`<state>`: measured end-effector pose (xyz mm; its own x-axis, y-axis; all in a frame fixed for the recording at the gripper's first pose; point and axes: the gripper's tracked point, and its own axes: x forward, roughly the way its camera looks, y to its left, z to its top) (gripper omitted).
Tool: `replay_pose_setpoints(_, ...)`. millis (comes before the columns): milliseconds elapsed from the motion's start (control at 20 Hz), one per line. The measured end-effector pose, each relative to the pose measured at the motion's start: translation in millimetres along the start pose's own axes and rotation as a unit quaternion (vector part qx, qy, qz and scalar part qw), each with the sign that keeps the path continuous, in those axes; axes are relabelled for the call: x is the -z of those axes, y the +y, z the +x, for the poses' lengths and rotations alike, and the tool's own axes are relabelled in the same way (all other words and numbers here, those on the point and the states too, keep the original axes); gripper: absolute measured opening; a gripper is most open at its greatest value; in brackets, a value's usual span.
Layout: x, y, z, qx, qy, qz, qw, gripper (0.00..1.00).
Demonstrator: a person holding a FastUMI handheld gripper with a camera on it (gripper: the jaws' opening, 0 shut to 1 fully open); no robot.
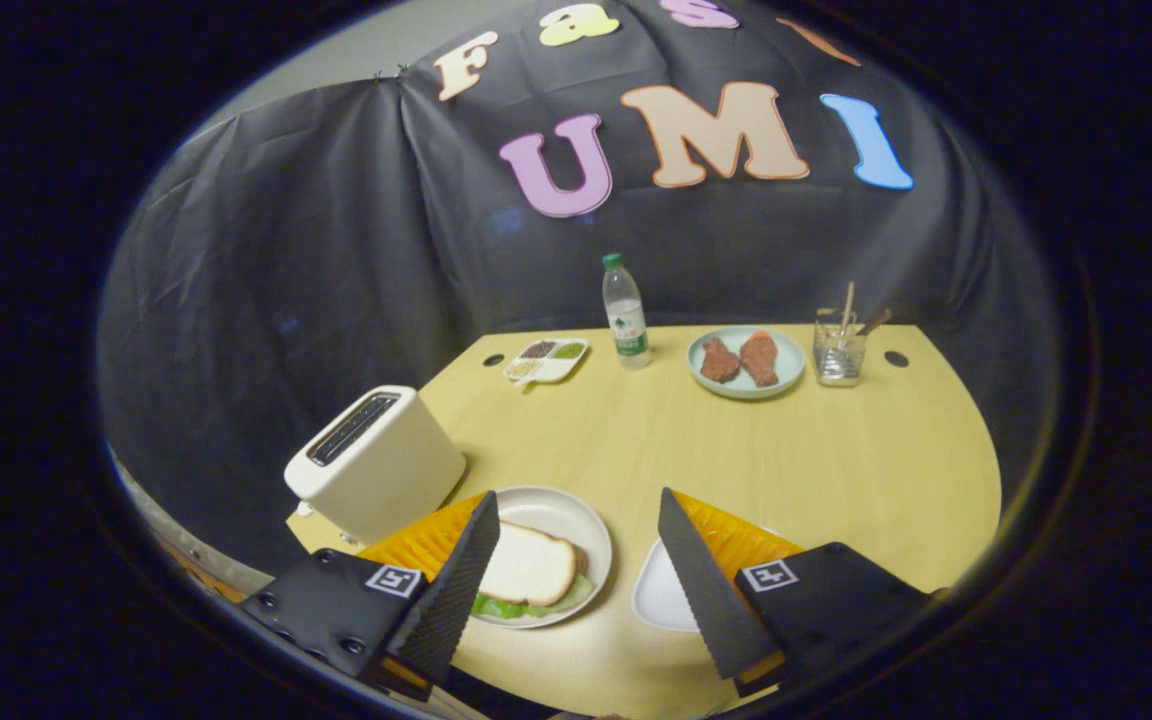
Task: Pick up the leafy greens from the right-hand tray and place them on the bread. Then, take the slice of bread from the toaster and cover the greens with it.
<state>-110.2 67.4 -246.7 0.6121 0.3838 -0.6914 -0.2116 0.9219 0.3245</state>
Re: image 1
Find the white oval dish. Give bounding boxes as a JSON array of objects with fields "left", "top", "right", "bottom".
[{"left": 632, "top": 538, "right": 707, "bottom": 633}]

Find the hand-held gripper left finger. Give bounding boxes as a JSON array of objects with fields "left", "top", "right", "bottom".
[{"left": 239, "top": 490, "right": 503, "bottom": 701}]

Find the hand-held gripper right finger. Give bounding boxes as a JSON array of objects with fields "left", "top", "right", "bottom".
[{"left": 656, "top": 487, "right": 938, "bottom": 698}]

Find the white toaster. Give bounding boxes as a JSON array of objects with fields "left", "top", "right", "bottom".
[{"left": 283, "top": 385, "right": 468, "bottom": 546}]

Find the green lettuce leaf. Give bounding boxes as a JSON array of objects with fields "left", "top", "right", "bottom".
[{"left": 469, "top": 573, "right": 597, "bottom": 620}]

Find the beige round plate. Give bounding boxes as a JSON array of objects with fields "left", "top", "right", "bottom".
[{"left": 471, "top": 486, "right": 614, "bottom": 630}]

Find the clear utensil holder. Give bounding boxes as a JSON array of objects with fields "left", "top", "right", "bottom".
[{"left": 813, "top": 307, "right": 869, "bottom": 388}]

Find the black backdrop cloth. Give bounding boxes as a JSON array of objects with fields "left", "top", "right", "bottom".
[{"left": 96, "top": 0, "right": 1062, "bottom": 576}]

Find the light blue round plate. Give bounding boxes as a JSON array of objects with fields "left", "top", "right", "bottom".
[{"left": 687, "top": 326, "right": 807, "bottom": 401}]

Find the clear plastic water bottle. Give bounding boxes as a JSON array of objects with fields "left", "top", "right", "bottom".
[{"left": 602, "top": 253, "right": 653, "bottom": 371}]

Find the white divided condiment dish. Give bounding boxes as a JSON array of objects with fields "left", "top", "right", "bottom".
[{"left": 503, "top": 338, "right": 590, "bottom": 389}]

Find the brown meat piece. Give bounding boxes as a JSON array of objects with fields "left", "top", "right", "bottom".
[
  {"left": 739, "top": 331, "right": 782, "bottom": 389},
  {"left": 700, "top": 337, "right": 741, "bottom": 385}
]

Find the plain bread slice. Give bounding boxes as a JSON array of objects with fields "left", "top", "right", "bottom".
[{"left": 477, "top": 521, "right": 579, "bottom": 608}]

